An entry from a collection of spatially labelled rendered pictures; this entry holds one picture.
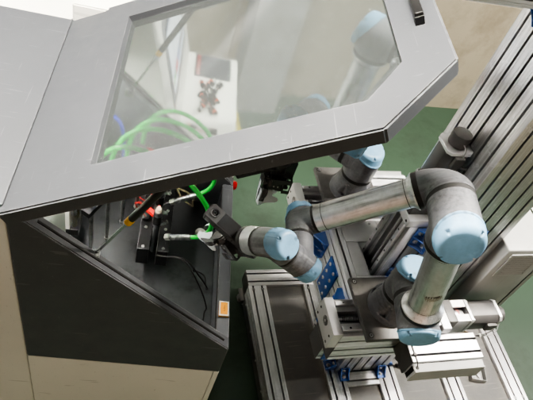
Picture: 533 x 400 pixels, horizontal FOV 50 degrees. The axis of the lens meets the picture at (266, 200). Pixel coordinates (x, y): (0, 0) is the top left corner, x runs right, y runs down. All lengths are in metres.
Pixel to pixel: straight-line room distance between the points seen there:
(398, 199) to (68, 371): 1.16
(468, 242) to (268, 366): 1.46
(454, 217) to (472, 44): 3.23
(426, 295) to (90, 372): 1.06
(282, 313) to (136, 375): 1.00
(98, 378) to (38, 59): 1.00
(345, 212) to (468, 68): 3.24
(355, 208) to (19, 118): 0.84
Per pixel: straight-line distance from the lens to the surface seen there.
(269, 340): 2.62
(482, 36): 4.44
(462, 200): 1.33
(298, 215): 1.49
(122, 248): 2.03
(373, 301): 1.83
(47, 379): 2.03
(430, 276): 1.46
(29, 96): 1.53
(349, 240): 2.11
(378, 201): 1.43
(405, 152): 4.15
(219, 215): 1.47
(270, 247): 1.33
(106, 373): 1.94
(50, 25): 1.77
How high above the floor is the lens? 2.49
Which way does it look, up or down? 47 degrees down
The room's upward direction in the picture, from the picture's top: 20 degrees clockwise
